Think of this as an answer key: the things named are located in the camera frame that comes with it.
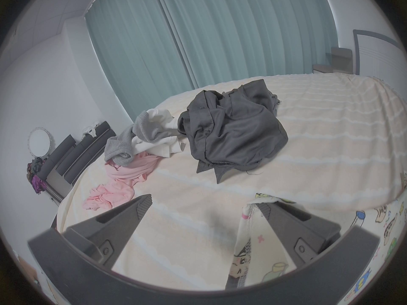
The pink garment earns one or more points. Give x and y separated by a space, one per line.
127 173

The bed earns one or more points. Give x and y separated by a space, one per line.
318 138

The round white mirror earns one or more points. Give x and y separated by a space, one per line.
39 142

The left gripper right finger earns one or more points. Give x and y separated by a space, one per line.
286 230

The black garment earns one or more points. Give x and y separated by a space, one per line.
229 132

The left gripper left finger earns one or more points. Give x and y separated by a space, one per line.
120 227

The white crumpled cloth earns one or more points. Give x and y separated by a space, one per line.
90 130

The pile of clothes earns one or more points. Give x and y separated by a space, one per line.
36 176

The white garment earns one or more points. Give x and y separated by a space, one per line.
162 116

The dark grey chest of drawers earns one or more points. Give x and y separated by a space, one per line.
73 160

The white printed pyjama top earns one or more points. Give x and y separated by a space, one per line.
251 243

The blue-green curtain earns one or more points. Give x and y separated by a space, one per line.
136 49
254 27

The grey bedside table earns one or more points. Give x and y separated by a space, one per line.
341 59

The grey garment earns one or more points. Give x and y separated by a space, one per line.
144 129

